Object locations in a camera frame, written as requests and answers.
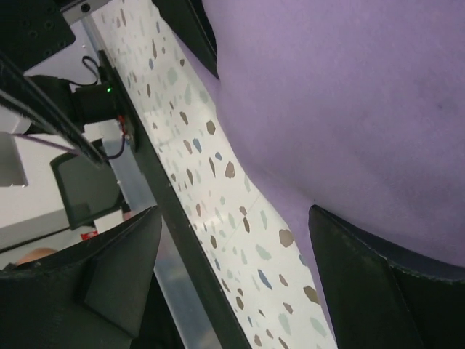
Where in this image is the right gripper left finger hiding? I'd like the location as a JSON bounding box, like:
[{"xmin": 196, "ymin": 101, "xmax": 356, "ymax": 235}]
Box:
[{"xmin": 1, "ymin": 206, "xmax": 161, "ymax": 348}]

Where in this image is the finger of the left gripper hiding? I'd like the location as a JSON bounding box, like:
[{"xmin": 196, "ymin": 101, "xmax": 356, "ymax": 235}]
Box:
[{"xmin": 152, "ymin": 0, "xmax": 219, "ymax": 78}]

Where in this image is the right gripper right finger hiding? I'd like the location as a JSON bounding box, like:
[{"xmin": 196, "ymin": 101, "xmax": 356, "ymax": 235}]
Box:
[{"xmin": 309, "ymin": 206, "xmax": 464, "ymax": 348}]

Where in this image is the purple t shirt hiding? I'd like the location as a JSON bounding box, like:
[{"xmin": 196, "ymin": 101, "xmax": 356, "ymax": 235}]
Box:
[{"xmin": 174, "ymin": 0, "xmax": 465, "ymax": 328}]

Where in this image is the person's head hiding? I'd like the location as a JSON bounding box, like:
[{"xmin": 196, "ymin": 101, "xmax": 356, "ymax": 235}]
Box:
[{"xmin": 15, "ymin": 248, "xmax": 57, "ymax": 265}]

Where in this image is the black office chair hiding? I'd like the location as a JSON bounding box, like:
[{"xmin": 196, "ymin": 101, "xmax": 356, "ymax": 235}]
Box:
[{"xmin": 50, "ymin": 153, "xmax": 125, "ymax": 230}]

